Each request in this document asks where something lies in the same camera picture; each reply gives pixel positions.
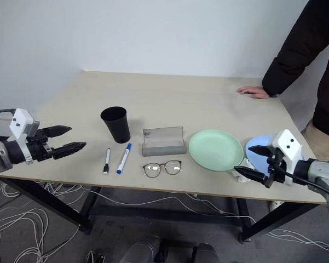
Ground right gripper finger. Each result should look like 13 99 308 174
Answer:
247 145 272 158
234 165 267 185

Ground person's bare hand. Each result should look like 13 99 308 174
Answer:
236 86 272 100

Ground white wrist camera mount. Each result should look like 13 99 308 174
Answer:
9 108 41 165
270 128 303 184

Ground white marker with black cap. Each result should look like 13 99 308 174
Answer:
102 148 112 175

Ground white tissue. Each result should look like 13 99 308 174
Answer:
231 158 255 183

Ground white marker with blue cap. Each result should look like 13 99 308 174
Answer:
116 142 132 174

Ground long white floor cable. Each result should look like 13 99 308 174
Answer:
79 188 257 221

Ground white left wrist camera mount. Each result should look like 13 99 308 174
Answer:
9 108 41 165

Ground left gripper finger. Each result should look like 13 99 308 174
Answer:
52 141 87 161
42 125 72 139

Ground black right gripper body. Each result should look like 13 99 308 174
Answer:
264 146 288 189

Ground light blue plate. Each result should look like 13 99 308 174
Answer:
245 135 307 173

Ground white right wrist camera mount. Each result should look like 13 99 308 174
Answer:
270 128 303 184

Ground black plastic cup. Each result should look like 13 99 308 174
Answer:
100 106 131 144

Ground person's black-sleeved arm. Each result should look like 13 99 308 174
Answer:
262 0 329 97

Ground grey glasses case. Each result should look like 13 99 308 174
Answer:
142 125 187 157

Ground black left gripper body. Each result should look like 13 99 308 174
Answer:
26 128 55 163

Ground brown round-frame glasses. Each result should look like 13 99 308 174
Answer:
141 160 183 179

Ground person in black jacket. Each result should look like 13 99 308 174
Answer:
302 0 329 162

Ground tangled white floor cable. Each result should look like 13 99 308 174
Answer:
0 181 99 263

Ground grey rounded robot shell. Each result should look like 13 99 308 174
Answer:
121 235 162 263
193 242 217 263

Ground light green plate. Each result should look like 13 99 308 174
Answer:
188 129 244 173

